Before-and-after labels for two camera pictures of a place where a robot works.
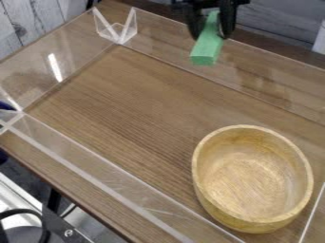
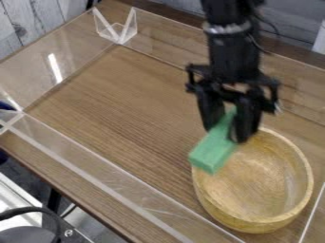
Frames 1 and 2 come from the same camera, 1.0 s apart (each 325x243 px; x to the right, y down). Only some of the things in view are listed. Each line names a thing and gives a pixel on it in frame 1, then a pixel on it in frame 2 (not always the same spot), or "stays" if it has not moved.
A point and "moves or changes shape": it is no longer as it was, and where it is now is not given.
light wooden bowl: (251, 178) stays
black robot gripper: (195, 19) -> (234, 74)
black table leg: (53, 202) stays
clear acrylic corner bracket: (115, 32) stays
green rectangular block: (208, 46) moves or changes shape
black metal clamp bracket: (60, 228) stays
